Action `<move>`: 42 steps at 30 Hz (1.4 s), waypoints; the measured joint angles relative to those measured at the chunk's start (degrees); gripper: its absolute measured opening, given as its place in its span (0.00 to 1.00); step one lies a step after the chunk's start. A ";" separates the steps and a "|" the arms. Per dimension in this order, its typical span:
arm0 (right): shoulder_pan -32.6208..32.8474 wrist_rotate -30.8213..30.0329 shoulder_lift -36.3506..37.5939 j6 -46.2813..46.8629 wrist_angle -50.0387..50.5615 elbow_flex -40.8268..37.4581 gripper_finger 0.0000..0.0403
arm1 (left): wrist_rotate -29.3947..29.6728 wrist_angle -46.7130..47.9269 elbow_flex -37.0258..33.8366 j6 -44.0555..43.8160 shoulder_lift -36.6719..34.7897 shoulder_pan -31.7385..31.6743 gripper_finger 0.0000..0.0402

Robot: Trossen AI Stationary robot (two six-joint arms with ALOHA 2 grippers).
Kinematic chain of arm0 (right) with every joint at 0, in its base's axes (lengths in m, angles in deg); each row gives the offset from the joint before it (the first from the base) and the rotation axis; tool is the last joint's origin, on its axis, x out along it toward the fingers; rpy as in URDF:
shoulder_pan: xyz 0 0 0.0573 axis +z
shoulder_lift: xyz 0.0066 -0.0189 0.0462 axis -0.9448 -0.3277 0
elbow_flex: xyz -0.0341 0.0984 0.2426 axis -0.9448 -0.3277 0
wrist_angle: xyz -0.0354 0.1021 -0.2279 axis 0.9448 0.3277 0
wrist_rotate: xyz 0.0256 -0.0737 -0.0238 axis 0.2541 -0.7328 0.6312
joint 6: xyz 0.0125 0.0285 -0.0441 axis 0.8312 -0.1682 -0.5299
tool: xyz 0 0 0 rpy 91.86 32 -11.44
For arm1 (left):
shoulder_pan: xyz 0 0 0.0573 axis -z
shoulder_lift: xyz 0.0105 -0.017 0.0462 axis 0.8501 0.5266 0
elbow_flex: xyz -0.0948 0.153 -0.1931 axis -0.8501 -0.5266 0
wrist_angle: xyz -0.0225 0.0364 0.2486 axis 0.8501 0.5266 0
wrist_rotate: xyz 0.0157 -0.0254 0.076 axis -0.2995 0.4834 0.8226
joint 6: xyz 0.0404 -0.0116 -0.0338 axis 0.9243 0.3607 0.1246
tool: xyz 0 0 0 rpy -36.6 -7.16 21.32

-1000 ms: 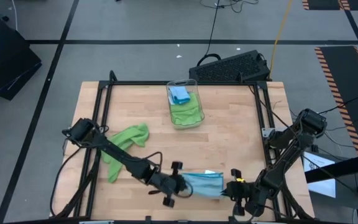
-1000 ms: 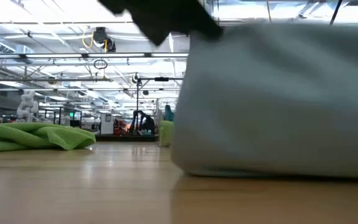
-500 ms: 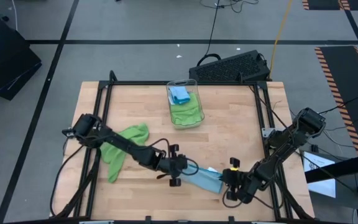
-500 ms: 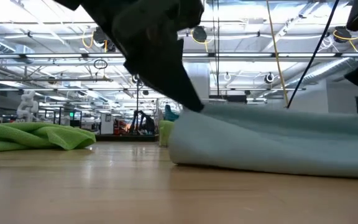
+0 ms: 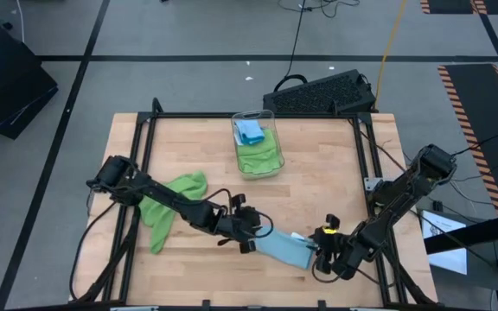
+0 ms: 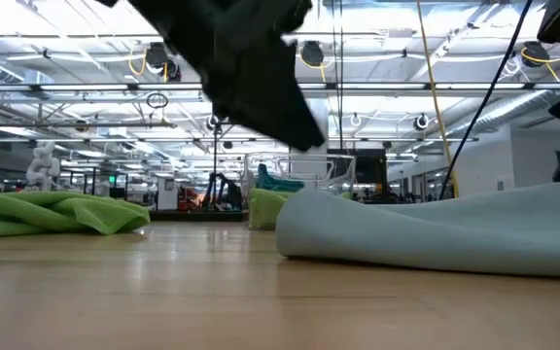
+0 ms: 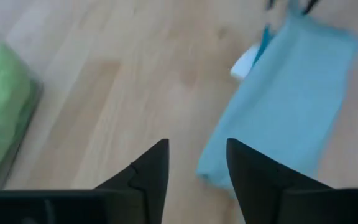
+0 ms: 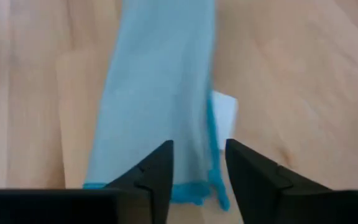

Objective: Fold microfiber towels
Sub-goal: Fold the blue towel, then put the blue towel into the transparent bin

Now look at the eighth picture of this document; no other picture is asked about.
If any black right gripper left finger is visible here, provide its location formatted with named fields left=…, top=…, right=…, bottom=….
left=0, top=139, right=175, bottom=224

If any light blue microfiber towel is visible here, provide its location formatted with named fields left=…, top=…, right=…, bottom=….
left=82, top=0, right=239, bottom=212

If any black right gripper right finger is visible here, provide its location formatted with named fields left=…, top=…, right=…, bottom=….
left=224, top=138, right=358, bottom=224

